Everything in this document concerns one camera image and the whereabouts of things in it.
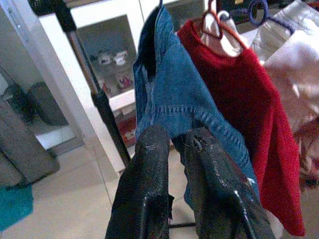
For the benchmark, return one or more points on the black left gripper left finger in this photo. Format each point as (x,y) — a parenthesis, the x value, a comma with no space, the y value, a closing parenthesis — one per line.
(142,179)

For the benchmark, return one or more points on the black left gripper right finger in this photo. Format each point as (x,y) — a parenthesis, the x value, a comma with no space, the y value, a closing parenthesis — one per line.
(219,194)

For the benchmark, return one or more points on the blue denim jacket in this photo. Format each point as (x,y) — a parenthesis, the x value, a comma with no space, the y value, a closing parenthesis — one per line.
(174,87)

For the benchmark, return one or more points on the red plastic clothes hanger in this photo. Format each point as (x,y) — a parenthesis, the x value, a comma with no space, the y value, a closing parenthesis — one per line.
(206,12)

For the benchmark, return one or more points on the white cabinet with glass doors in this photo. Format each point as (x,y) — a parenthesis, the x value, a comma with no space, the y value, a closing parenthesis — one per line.
(122,99)

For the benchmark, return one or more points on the black and steel garment rack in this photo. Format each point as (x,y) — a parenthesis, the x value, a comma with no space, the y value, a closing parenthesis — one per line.
(102,104)

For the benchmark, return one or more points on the red sweater with plaid lining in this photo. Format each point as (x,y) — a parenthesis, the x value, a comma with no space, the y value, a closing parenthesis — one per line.
(236,99)

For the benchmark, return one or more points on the white striped shirt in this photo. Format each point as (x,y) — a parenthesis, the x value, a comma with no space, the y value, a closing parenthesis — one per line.
(307,149)

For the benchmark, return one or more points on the teal floor mat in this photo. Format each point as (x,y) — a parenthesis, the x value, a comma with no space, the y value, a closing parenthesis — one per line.
(15,206)

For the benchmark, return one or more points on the white framed glass door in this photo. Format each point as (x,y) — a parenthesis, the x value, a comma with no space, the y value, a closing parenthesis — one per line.
(15,37)

